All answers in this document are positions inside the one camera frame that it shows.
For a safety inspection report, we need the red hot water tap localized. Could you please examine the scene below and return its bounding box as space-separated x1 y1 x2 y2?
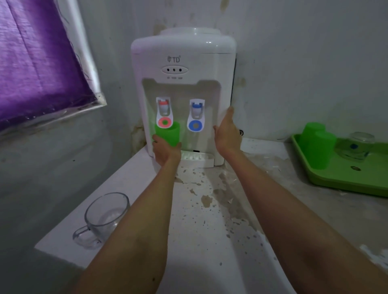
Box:
156 97 174 129

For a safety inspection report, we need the green plastic cup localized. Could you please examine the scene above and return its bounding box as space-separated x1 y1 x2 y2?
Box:
309 131 337 170
155 121 180 148
299 122 326 153

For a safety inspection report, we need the purple window curtain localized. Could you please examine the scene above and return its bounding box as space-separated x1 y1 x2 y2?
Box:
0 0 97 131

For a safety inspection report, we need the person's right forearm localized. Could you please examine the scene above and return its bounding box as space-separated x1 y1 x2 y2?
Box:
224 148 388 294

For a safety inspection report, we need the person's right hand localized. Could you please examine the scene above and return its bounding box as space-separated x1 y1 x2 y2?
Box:
213 106 243 158

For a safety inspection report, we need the green plastic tray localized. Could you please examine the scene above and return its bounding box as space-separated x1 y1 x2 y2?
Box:
291 133 388 198

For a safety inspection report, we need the white drip tray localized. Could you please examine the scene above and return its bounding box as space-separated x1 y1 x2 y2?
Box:
180 150 215 169

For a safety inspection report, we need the white water dispenser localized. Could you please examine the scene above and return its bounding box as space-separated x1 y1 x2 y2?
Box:
131 27 237 166

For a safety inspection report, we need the clear glass mug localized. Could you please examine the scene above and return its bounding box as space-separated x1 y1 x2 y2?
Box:
335 131 376 162
72 192 131 250

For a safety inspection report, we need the person's left hand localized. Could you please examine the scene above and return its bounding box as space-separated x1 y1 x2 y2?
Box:
152 134 182 167

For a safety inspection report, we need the person's left forearm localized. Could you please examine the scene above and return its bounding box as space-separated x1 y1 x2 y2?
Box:
73 151 182 294

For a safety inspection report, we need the blue cold water tap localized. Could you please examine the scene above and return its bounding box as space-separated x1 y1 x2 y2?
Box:
187 99 205 132

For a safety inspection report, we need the white window frame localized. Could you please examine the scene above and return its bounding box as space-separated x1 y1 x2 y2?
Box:
0 0 107 137

